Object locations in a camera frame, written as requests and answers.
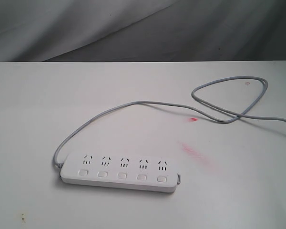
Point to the grey backdrop cloth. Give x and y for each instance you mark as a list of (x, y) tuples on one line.
[(142, 30)]

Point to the white five-outlet power strip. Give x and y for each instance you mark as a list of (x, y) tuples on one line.
[(147, 173)]

